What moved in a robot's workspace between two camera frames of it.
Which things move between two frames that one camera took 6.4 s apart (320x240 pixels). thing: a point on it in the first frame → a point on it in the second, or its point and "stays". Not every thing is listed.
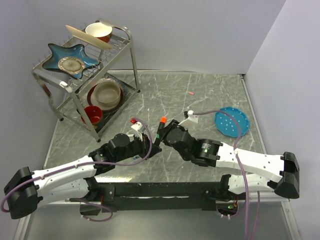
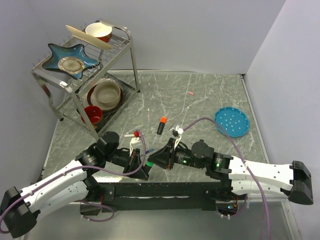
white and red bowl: [100, 30] stays
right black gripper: [173, 124] → [164, 158]
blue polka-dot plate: [225, 124] stays
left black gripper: [145, 144] → [129, 161]
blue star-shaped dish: [59, 52] stays
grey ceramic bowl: [107, 95] stays
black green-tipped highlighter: [157, 142] → [146, 169]
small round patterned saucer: [71, 65] stays
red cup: [94, 113] stays
